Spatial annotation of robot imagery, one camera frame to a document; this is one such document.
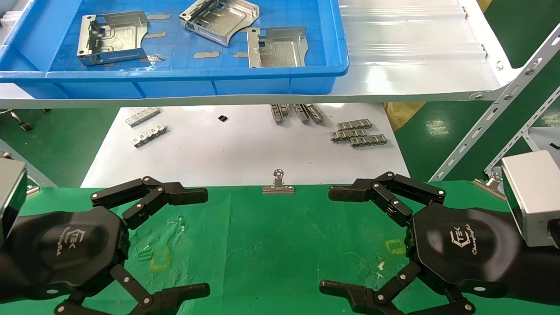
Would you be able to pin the green cloth mat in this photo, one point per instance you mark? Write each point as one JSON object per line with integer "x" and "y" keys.
{"x": 262, "y": 245}

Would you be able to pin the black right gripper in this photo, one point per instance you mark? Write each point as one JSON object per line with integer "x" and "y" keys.
{"x": 463, "y": 245}

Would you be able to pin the blue plastic tray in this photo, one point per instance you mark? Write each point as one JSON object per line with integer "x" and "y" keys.
{"x": 183, "y": 81}

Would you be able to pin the small notched metal strip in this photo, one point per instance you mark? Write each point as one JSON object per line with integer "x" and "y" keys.
{"x": 354, "y": 124}
{"x": 315, "y": 113}
{"x": 301, "y": 113}
{"x": 143, "y": 117}
{"x": 150, "y": 135}
{"x": 368, "y": 140}
{"x": 276, "y": 113}
{"x": 348, "y": 134}
{"x": 285, "y": 108}

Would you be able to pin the yellow woven bag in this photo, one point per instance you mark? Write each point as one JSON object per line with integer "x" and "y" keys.
{"x": 402, "y": 113}

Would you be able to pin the sheet metal bracket part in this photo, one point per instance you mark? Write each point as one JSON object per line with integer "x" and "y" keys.
{"x": 280, "y": 50}
{"x": 223, "y": 22}
{"x": 124, "y": 37}

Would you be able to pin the white metal shelf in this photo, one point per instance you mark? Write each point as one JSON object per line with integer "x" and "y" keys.
{"x": 393, "y": 70}

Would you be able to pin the crumpled shiny tape strip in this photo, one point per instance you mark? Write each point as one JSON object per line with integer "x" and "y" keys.
{"x": 153, "y": 58}

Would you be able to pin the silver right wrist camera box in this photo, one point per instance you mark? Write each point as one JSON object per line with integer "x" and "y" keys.
{"x": 533, "y": 197}

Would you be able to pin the silver binder clip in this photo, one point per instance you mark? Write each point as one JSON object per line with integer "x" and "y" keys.
{"x": 32, "y": 190}
{"x": 278, "y": 189}
{"x": 489, "y": 187}

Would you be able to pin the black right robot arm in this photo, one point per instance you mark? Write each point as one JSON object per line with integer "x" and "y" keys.
{"x": 540, "y": 273}

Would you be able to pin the dark metal foot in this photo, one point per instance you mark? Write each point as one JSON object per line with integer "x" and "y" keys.
{"x": 22, "y": 124}

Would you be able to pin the white slotted rack beam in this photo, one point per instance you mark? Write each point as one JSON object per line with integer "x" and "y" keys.
{"x": 494, "y": 109}
{"x": 520, "y": 135}

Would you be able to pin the short grey tape strip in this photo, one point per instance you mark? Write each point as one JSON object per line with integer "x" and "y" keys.
{"x": 240, "y": 54}

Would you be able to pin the grey rack beam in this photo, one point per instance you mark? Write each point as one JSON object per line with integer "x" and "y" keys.
{"x": 37, "y": 173}

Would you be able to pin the white board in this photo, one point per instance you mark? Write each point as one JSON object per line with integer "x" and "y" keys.
{"x": 245, "y": 153}

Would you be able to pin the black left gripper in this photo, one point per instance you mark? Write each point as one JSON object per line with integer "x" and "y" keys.
{"x": 65, "y": 249}

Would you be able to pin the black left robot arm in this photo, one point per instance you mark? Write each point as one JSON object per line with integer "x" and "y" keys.
{"x": 5, "y": 271}

